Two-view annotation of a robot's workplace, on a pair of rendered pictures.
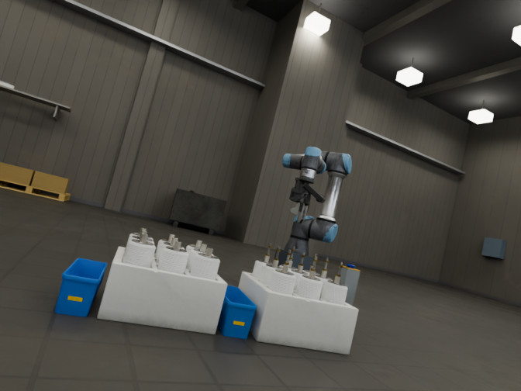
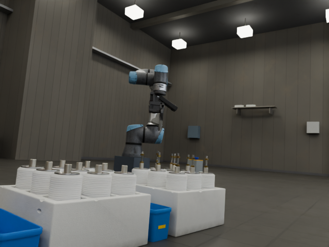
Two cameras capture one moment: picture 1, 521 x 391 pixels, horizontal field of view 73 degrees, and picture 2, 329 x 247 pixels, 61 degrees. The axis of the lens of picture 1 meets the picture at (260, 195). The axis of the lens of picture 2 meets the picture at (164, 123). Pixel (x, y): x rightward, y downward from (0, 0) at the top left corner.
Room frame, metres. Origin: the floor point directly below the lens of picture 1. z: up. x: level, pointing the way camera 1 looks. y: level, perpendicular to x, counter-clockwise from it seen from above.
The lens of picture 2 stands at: (0.33, 0.57, 0.33)
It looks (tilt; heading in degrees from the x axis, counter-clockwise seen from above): 6 degrees up; 329
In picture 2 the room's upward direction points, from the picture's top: 4 degrees clockwise
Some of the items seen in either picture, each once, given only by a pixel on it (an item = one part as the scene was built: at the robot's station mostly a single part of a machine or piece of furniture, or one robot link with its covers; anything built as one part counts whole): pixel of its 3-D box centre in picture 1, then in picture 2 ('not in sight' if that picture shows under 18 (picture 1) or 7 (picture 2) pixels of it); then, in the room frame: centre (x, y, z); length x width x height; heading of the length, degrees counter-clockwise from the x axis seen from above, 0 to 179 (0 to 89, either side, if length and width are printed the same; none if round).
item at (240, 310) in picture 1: (230, 309); (136, 217); (1.43, 0.01, 0.06); 0.30 x 0.11 x 0.12; 17
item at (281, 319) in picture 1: (291, 309); (171, 203); (1.55, -0.24, 0.09); 0.39 x 0.39 x 0.18; 17
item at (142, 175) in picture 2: (260, 282); (139, 186); (1.63, -0.10, 0.16); 0.10 x 0.10 x 0.18
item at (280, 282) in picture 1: (279, 295); (175, 193); (1.40, -0.16, 0.16); 0.10 x 0.10 x 0.18
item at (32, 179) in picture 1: (36, 182); not in sight; (6.33, 3.93, 0.20); 1.12 x 0.75 x 0.40; 113
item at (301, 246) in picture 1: (298, 244); (133, 149); (2.16, -0.29, 0.35); 0.15 x 0.15 x 0.10
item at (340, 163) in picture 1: (331, 196); (155, 106); (2.10, -0.41, 0.67); 0.15 x 0.12 x 0.55; 63
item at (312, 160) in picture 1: (312, 159); (160, 75); (1.68, -0.20, 0.77); 0.09 x 0.08 x 0.11; 153
